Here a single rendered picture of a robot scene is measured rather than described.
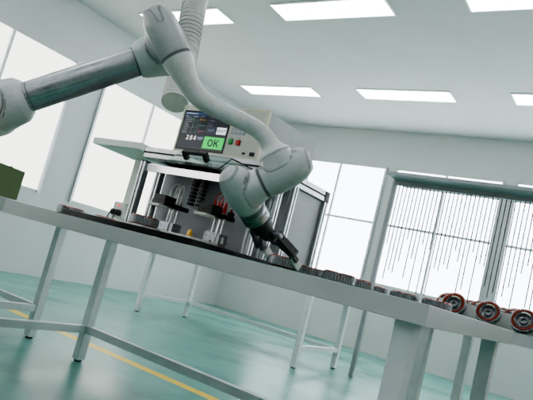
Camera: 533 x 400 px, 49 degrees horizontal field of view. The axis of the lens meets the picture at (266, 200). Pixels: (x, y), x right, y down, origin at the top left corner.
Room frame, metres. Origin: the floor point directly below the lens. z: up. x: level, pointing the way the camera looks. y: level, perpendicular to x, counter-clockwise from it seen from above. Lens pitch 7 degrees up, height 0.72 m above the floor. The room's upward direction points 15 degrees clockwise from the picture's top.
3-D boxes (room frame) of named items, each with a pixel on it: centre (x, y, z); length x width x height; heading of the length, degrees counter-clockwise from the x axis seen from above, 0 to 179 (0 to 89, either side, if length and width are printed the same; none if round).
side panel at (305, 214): (2.29, -0.16, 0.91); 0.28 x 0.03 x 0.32; 145
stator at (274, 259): (1.99, -0.11, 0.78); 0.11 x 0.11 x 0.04
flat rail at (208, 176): (2.24, 0.28, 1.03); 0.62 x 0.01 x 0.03; 55
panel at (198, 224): (2.36, 0.19, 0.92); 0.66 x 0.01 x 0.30; 55
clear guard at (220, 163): (2.06, 0.18, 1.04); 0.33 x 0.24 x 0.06; 145
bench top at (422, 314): (2.35, 0.19, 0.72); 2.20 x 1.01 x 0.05; 55
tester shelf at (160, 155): (2.42, 0.15, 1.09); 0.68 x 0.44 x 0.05; 55
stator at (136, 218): (2.22, 0.43, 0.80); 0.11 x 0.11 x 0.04
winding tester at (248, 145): (2.41, 0.14, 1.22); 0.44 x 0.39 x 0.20; 55
